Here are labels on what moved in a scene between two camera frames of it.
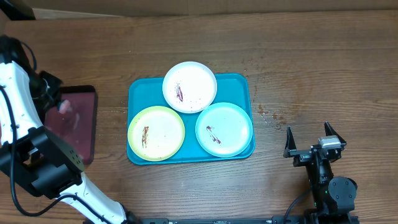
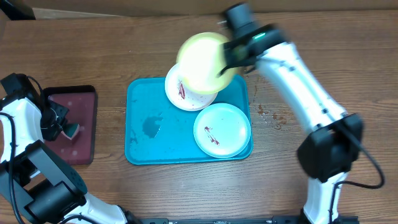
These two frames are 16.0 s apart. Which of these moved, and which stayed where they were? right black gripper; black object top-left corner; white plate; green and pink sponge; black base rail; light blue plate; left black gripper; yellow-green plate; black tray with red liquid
Moved: right black gripper; green and pink sponge; yellow-green plate; left black gripper
Stayed: black tray with red liquid; black base rail; white plate; black object top-left corner; light blue plate
